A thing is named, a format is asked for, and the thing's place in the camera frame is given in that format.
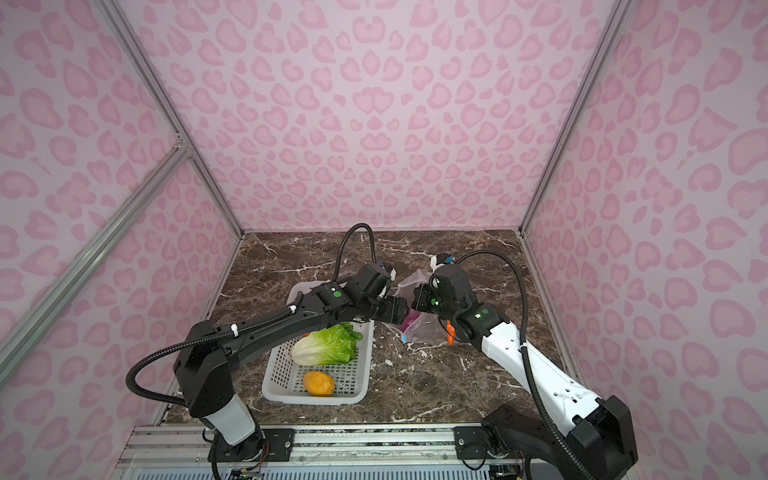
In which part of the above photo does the orange carrot toy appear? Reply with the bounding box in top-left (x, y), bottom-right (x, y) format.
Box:
top-left (445, 321), bottom-right (456, 345)

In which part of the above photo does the purple onion toy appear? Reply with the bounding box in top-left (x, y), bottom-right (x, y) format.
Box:
top-left (400, 310), bottom-right (422, 333)

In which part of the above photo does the clear zip top bag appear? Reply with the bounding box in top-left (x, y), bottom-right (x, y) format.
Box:
top-left (394, 269), bottom-right (449, 346)

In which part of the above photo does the white perforated plastic basket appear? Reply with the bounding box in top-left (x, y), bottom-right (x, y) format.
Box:
top-left (262, 279), bottom-right (376, 406)

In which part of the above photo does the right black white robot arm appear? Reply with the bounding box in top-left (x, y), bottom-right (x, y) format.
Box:
top-left (412, 264), bottom-right (638, 479)

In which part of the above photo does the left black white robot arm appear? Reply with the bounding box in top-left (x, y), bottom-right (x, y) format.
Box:
top-left (173, 263), bottom-right (409, 447)

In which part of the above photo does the green lettuce toy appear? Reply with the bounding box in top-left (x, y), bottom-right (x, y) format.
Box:
top-left (290, 323), bottom-right (363, 366)

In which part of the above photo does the yellow potato toy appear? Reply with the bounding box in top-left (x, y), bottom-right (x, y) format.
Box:
top-left (303, 371), bottom-right (336, 397)

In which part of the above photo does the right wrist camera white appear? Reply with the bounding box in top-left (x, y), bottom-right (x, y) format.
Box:
top-left (430, 253), bottom-right (455, 272)

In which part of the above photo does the left black corrugated cable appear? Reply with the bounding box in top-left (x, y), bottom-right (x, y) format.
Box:
top-left (124, 223), bottom-right (378, 407)

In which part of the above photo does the black corrugated cable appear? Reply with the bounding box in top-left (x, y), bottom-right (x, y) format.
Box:
top-left (452, 249), bottom-right (598, 480)
top-left (124, 223), bottom-right (378, 407)

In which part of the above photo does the right black corrugated cable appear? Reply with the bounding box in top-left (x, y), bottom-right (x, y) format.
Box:
top-left (452, 249), bottom-right (598, 480)

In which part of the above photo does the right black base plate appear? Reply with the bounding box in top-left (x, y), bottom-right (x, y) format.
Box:
top-left (453, 425), bottom-right (527, 461)

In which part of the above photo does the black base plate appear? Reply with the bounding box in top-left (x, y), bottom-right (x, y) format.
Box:
top-left (453, 425), bottom-right (527, 461)
top-left (207, 428), bottom-right (295, 463)

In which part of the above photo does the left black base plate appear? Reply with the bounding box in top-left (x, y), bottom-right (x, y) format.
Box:
top-left (207, 428), bottom-right (295, 463)

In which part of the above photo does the aluminium front rail frame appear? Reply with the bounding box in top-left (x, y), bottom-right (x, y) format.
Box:
top-left (110, 419), bottom-right (637, 480)

